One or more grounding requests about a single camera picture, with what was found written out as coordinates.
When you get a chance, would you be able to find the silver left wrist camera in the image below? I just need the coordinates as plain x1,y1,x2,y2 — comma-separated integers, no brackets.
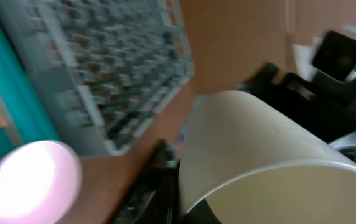
311,25,356,82

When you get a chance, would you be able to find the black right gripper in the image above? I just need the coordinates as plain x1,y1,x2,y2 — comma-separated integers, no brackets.
235,62,356,143

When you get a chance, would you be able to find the white ceramic cup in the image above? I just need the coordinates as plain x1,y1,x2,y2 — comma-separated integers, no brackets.
179,91,356,223

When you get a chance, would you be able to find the pink shallow bowl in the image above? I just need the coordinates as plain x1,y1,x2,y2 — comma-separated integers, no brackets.
0,141,82,224

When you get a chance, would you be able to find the grey plastic dishwasher rack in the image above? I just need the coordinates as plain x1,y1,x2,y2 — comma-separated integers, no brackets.
0,0,194,158

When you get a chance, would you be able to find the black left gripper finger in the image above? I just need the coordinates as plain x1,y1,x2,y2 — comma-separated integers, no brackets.
111,140,180,224

